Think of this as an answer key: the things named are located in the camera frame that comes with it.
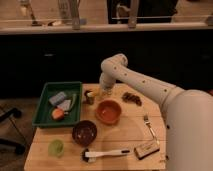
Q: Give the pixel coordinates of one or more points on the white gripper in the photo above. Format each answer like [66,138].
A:
[105,91]

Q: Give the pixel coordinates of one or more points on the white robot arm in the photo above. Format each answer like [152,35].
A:
[188,114]

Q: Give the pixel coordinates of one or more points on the metal cup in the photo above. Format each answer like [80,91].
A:
[89,98]

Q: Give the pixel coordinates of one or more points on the green plastic cup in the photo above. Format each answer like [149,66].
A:
[56,148]

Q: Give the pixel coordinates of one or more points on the dark grape bunch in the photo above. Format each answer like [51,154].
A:
[130,97]

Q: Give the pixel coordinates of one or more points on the orange bowl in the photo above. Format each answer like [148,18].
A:
[108,112]

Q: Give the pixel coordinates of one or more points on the grey cloth piece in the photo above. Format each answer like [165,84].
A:
[65,105]

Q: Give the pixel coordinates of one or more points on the blue sponge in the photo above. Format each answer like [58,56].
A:
[57,98]

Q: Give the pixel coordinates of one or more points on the metal fork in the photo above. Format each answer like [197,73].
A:
[148,124]

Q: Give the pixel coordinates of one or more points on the dark brown bowl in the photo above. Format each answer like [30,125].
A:
[84,133]

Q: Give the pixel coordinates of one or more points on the orange toy fruit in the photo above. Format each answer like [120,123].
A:
[57,114]

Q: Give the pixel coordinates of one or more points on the green plastic tray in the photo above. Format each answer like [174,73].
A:
[43,118]

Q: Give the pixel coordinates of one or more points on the black wooden eraser block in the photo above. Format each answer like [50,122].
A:
[144,150]

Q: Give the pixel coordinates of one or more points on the white handled brush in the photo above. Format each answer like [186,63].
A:
[91,156]

